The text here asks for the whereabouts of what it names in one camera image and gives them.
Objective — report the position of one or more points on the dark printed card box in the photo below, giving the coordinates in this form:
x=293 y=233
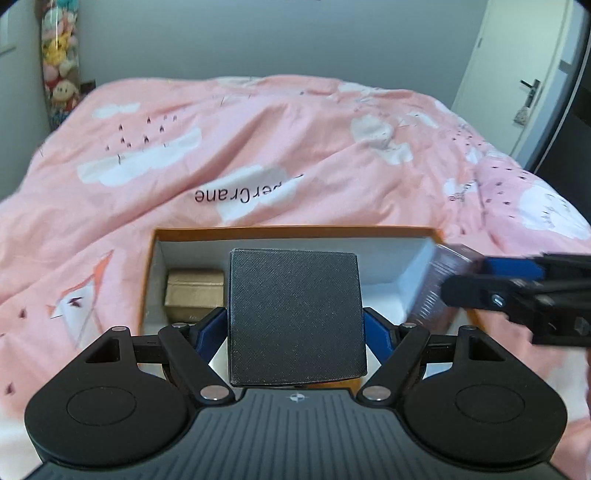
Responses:
x=427 y=300

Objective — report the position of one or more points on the black textured box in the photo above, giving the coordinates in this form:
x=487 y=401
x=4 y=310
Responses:
x=295 y=314

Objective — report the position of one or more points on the small hanging pouch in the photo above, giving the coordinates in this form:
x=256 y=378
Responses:
x=521 y=115

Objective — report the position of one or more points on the pink printed blanket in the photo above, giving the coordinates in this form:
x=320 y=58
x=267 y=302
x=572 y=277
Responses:
x=277 y=138

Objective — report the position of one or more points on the dark wall socket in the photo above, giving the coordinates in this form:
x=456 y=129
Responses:
x=87 y=86

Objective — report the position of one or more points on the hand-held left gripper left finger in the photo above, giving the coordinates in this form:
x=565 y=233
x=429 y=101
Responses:
x=207 y=332

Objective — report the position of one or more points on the dark wardrobe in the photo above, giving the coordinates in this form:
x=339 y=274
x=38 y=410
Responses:
x=577 y=129

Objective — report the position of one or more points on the clear tube of plush toys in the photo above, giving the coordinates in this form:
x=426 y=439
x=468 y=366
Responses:
x=60 y=55

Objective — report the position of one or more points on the orange cardboard box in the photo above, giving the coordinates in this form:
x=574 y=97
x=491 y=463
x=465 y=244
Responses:
x=277 y=244

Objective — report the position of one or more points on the white door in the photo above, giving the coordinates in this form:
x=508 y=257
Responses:
x=498 y=55

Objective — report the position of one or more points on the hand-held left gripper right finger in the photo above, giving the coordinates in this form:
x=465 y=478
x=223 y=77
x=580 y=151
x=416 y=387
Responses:
x=376 y=330

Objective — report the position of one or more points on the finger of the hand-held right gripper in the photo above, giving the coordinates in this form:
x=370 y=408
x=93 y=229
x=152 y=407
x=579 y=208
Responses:
x=480 y=293
x=512 y=267

